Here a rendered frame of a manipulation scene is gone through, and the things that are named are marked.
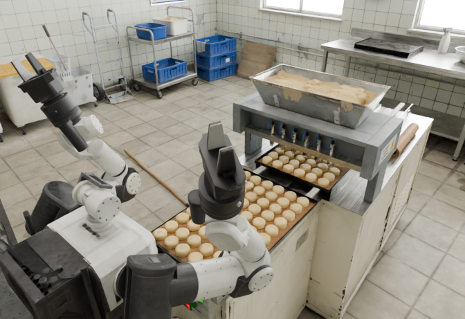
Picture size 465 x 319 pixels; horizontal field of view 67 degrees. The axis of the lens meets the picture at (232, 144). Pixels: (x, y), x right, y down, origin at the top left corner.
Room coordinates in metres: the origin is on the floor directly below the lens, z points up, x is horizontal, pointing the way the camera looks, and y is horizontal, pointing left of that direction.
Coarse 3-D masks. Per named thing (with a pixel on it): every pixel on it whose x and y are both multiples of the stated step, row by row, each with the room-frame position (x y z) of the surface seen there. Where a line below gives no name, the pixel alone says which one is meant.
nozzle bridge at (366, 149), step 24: (240, 120) 1.60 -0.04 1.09; (264, 120) 1.61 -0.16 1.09; (288, 120) 1.43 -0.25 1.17; (312, 120) 1.41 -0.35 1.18; (384, 120) 1.41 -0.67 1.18; (288, 144) 1.46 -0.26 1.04; (312, 144) 1.44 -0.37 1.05; (336, 144) 1.36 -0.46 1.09; (360, 144) 1.22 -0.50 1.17; (384, 144) 1.24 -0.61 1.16; (360, 168) 1.24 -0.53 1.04; (384, 168) 1.32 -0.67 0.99
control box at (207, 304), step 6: (204, 300) 0.78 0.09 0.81; (210, 300) 0.78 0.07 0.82; (198, 306) 0.80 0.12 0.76; (204, 306) 0.78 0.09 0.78; (210, 306) 0.77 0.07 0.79; (198, 312) 0.80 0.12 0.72; (204, 312) 0.78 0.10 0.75; (210, 312) 0.77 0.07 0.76; (204, 318) 0.78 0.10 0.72; (210, 318) 0.77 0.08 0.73
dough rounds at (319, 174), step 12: (264, 156) 1.54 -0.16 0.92; (276, 156) 1.54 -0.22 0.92; (288, 156) 1.54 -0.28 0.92; (300, 156) 1.54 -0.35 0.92; (312, 156) 1.54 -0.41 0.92; (276, 168) 1.46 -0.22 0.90; (288, 168) 1.42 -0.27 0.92; (300, 168) 1.44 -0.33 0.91; (312, 168) 1.46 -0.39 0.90; (324, 168) 1.43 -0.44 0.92; (336, 168) 1.42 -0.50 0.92; (348, 168) 1.46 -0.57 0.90; (312, 180) 1.34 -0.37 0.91; (324, 180) 1.33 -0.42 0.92; (336, 180) 1.35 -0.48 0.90
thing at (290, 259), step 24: (312, 216) 1.23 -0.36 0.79; (288, 240) 1.07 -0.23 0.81; (312, 240) 1.26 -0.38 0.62; (288, 264) 1.08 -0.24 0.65; (264, 288) 0.94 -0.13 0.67; (288, 288) 1.10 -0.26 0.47; (192, 312) 0.86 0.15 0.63; (216, 312) 0.79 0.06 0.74; (240, 312) 0.82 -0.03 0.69; (264, 312) 0.95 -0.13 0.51; (288, 312) 1.13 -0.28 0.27
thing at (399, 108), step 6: (396, 108) 2.21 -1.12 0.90; (402, 108) 2.26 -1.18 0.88; (390, 114) 2.11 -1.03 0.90; (396, 114) 2.17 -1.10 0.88; (312, 192) 1.26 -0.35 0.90; (318, 192) 1.28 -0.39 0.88; (324, 192) 1.33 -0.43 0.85; (312, 198) 1.23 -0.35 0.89; (318, 198) 1.29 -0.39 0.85; (216, 300) 0.74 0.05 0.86
